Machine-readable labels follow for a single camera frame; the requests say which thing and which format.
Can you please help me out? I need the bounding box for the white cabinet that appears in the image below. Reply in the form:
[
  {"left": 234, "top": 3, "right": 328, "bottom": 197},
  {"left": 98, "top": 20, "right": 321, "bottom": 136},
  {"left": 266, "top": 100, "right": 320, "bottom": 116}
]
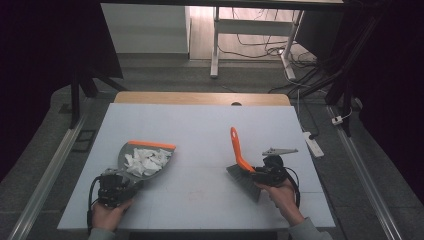
[{"left": 100, "top": 3, "right": 192, "bottom": 55}]

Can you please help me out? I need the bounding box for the person's left hand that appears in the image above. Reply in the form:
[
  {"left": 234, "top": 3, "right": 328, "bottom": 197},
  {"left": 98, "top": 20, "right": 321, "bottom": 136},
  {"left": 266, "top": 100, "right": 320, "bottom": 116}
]
[{"left": 91, "top": 197, "right": 134, "bottom": 232}]

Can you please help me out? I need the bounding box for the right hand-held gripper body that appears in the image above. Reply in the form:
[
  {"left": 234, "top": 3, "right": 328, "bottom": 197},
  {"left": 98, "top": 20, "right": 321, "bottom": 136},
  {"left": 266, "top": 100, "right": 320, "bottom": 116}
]
[{"left": 261, "top": 147, "right": 299, "bottom": 187}]

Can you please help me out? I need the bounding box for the aluminium rail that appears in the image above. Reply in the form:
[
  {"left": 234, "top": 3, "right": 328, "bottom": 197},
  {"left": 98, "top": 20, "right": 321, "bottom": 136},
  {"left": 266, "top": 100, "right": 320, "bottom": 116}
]
[
  {"left": 327, "top": 105, "right": 403, "bottom": 240},
  {"left": 7, "top": 112, "right": 90, "bottom": 240}
]

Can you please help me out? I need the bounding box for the tangle of floor cables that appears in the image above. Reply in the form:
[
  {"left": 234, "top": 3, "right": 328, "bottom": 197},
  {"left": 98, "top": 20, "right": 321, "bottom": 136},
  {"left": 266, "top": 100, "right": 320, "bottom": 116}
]
[{"left": 218, "top": 8, "right": 323, "bottom": 95}]

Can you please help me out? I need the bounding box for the black floor socket frame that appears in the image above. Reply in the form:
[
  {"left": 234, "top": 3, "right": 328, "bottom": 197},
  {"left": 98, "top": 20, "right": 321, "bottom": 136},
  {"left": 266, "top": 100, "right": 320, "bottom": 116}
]
[{"left": 71, "top": 128, "right": 98, "bottom": 154}]

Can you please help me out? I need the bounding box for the white power strip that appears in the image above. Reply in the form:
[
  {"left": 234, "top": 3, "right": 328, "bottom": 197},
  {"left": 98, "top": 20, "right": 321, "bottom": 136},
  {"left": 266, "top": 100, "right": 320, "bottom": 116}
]
[{"left": 302, "top": 131, "right": 325, "bottom": 159}]

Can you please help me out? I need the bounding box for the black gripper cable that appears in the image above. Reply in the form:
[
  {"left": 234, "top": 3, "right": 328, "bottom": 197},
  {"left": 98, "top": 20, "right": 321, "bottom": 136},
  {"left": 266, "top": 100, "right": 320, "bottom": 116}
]
[
  {"left": 284, "top": 165, "right": 302, "bottom": 210},
  {"left": 86, "top": 175, "right": 102, "bottom": 235}
]

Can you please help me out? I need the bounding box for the white desk frame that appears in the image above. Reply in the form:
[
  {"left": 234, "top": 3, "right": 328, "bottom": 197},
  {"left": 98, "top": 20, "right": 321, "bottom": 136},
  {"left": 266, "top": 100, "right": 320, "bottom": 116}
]
[{"left": 209, "top": 5, "right": 306, "bottom": 81}]

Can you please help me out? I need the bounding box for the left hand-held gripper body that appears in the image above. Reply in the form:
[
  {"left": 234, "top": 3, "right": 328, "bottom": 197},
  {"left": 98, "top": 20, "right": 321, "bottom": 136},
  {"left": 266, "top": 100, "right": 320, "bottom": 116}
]
[{"left": 97, "top": 168, "right": 132, "bottom": 209}]

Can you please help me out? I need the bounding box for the orange brush with grey bristles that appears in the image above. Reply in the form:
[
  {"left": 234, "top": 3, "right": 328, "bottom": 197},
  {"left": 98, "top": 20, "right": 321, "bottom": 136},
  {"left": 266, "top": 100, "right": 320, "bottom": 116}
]
[{"left": 225, "top": 126, "right": 263, "bottom": 203}]

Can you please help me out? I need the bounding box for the person's right hand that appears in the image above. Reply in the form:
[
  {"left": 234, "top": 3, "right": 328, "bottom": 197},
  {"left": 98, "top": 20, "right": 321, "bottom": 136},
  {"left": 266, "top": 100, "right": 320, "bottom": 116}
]
[{"left": 255, "top": 179, "right": 306, "bottom": 227}]

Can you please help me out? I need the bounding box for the pale blue table board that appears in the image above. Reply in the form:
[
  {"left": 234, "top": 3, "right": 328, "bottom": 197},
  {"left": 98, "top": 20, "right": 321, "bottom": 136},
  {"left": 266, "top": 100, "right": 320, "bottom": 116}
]
[{"left": 57, "top": 102, "right": 336, "bottom": 232}]

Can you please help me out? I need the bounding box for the wooden table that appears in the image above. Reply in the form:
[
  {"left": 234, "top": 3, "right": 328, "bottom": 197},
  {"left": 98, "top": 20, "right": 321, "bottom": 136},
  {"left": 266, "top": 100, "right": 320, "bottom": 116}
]
[{"left": 113, "top": 91, "right": 292, "bottom": 107}]

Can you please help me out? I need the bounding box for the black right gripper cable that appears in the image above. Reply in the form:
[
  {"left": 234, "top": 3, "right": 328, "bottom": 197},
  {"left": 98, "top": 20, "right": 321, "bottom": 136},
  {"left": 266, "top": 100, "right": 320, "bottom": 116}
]
[{"left": 284, "top": 165, "right": 302, "bottom": 210}]

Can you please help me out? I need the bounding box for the pile of white paper scraps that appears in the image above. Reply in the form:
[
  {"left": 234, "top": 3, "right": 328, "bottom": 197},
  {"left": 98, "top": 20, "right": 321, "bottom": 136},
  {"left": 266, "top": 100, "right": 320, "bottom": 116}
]
[{"left": 123, "top": 147, "right": 173, "bottom": 178}]

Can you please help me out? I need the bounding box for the grey dustpan with orange edge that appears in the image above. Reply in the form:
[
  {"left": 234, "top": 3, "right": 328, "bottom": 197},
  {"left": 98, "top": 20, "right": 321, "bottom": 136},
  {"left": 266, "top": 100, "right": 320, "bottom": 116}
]
[{"left": 116, "top": 139, "right": 177, "bottom": 184}]

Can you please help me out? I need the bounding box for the black metal stand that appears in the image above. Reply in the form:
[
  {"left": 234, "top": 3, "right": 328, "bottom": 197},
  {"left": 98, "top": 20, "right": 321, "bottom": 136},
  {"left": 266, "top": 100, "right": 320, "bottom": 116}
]
[
  {"left": 67, "top": 64, "right": 129, "bottom": 130},
  {"left": 323, "top": 13, "right": 383, "bottom": 138}
]

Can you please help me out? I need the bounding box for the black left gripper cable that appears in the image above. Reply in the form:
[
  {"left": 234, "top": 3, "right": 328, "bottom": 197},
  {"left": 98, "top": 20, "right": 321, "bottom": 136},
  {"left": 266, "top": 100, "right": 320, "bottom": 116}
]
[{"left": 86, "top": 175, "right": 102, "bottom": 235}]

